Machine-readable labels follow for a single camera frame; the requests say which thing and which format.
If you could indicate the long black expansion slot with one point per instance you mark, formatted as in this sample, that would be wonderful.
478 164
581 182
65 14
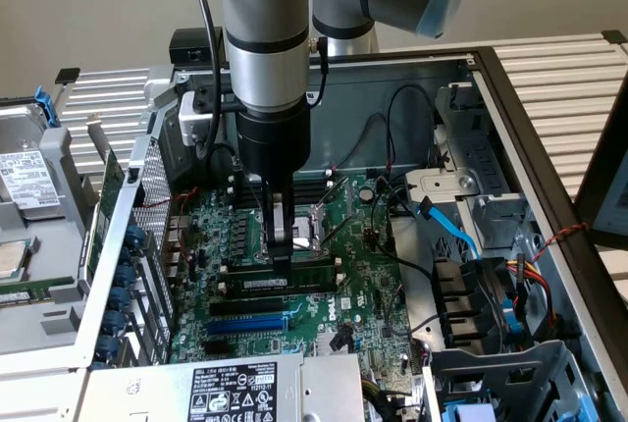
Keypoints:
245 307

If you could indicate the black table end cap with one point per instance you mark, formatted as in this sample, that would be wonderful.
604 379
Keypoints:
614 36
67 75

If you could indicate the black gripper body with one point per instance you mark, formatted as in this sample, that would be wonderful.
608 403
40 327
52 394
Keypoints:
275 147

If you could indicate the silver power supply unit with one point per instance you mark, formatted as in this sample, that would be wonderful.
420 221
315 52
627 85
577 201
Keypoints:
319 387

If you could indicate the blue plastic disk rail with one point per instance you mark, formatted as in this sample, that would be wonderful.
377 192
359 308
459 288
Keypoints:
46 108

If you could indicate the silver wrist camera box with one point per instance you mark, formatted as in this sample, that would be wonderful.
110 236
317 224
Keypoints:
193 120

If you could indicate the round coin cell battery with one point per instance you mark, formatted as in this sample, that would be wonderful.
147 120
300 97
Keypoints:
366 193

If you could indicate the silver hard disk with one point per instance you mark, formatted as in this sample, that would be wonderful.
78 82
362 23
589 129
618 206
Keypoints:
24 172

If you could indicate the black box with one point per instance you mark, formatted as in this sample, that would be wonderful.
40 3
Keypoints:
189 44

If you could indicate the silver metal disk bay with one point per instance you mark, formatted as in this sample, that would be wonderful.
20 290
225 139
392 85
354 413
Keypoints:
441 181

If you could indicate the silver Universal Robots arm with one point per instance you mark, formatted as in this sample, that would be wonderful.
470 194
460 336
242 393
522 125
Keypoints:
265 10

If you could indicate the black plug connector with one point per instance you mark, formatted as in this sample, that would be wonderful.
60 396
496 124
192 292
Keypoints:
341 338

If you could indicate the green Dell motherboard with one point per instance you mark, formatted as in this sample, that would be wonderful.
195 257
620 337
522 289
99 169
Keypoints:
353 265

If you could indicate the short black expansion slot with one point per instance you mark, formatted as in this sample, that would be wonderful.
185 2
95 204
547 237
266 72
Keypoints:
216 348

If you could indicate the black fan shroud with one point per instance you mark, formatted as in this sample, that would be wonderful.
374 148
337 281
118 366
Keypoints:
456 304

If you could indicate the black framed monitor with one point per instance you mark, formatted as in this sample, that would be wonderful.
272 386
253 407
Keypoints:
596 157

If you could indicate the green graphics card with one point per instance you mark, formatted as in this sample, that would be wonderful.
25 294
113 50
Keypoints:
112 172

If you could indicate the blue expansion slot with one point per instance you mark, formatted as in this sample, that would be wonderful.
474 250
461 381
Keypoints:
245 326

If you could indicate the open PC case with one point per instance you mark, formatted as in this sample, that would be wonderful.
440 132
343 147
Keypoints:
368 98

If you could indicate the CPU socket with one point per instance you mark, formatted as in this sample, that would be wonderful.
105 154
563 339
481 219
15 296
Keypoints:
306 233

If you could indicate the grey perforated drive cage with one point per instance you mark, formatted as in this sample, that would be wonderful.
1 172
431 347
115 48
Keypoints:
490 368

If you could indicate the silver finned chipset heatsink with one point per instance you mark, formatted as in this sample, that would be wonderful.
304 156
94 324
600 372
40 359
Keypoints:
326 343

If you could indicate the silver CPU chip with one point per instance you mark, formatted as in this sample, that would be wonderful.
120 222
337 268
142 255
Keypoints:
12 260

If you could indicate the green RAM stick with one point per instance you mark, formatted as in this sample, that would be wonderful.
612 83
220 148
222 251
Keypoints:
19 294
314 280

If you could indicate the thin metal locking lever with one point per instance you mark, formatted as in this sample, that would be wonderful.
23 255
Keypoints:
252 189
338 234

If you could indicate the RAM slot white latches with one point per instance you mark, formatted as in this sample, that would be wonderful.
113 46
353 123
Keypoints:
223 271
222 287
309 195
309 183

